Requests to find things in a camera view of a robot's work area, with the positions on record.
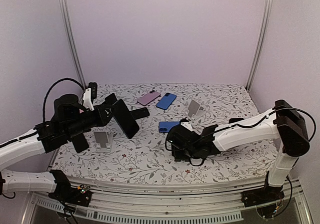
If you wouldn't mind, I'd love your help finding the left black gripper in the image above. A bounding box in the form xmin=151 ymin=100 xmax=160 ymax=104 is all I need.
xmin=65 ymin=103 xmax=118 ymax=138

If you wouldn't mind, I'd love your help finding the teal phone dark screen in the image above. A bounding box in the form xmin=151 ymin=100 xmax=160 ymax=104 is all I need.
xmin=111 ymin=99 xmax=140 ymax=139

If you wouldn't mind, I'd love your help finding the blue phone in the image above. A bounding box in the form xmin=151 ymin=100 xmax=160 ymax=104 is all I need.
xmin=156 ymin=93 xmax=177 ymax=110
xmin=158 ymin=122 xmax=180 ymax=133

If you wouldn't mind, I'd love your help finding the white silver stand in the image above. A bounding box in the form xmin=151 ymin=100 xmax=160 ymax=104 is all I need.
xmin=93 ymin=132 xmax=113 ymax=153
xmin=187 ymin=99 xmax=205 ymax=120

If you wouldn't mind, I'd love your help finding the black phone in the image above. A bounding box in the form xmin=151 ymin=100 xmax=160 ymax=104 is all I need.
xmin=71 ymin=134 xmax=89 ymax=153
xmin=228 ymin=118 xmax=244 ymax=124

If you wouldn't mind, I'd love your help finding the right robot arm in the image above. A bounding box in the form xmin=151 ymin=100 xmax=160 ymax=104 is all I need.
xmin=164 ymin=99 xmax=314 ymax=202

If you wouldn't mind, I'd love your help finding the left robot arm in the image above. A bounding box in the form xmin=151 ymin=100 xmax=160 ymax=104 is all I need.
xmin=0 ymin=94 xmax=114 ymax=201

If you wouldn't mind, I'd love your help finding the black folding phone stand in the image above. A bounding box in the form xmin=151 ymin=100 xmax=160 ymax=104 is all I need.
xmin=103 ymin=93 xmax=118 ymax=105

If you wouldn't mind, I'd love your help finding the black phone face down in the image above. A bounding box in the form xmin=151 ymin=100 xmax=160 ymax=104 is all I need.
xmin=130 ymin=107 xmax=150 ymax=120

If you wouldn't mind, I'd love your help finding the pink phone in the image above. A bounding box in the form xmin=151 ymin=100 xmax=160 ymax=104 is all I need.
xmin=137 ymin=90 xmax=161 ymax=106

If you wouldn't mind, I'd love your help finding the floral table mat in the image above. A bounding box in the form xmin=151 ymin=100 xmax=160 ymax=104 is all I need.
xmin=52 ymin=84 xmax=278 ymax=185

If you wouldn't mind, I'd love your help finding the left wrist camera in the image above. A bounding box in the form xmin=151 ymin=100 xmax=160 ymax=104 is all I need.
xmin=81 ymin=82 xmax=98 ymax=111

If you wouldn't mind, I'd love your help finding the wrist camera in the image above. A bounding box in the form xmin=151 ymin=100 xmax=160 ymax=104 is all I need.
xmin=180 ymin=121 xmax=193 ymax=132
xmin=81 ymin=82 xmax=98 ymax=111

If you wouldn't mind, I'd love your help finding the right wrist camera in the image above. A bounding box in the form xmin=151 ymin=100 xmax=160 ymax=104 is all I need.
xmin=180 ymin=121 xmax=193 ymax=132

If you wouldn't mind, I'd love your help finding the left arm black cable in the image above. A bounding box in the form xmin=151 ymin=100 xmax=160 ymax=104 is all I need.
xmin=41 ymin=78 xmax=85 ymax=124

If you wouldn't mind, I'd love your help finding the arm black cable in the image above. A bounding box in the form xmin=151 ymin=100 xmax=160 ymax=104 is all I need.
xmin=187 ymin=106 xmax=317 ymax=166
xmin=41 ymin=78 xmax=85 ymax=124

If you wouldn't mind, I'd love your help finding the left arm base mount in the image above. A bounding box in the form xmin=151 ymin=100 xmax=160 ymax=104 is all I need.
xmin=48 ymin=170 xmax=92 ymax=207

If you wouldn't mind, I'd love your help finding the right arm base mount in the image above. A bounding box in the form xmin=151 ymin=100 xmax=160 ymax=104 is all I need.
xmin=241 ymin=171 xmax=293 ymax=220

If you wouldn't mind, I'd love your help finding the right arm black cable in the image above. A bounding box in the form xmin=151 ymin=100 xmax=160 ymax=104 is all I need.
xmin=187 ymin=106 xmax=317 ymax=166

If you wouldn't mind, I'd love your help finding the right aluminium frame post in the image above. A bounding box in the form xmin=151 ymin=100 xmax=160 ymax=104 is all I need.
xmin=245 ymin=0 xmax=273 ymax=93

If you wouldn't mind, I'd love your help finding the aluminium frame post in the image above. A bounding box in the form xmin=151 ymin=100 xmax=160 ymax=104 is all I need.
xmin=59 ymin=0 xmax=86 ymax=86
xmin=245 ymin=0 xmax=273 ymax=93

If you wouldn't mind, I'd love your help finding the left aluminium frame post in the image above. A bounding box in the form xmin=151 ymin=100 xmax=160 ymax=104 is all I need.
xmin=59 ymin=0 xmax=86 ymax=86

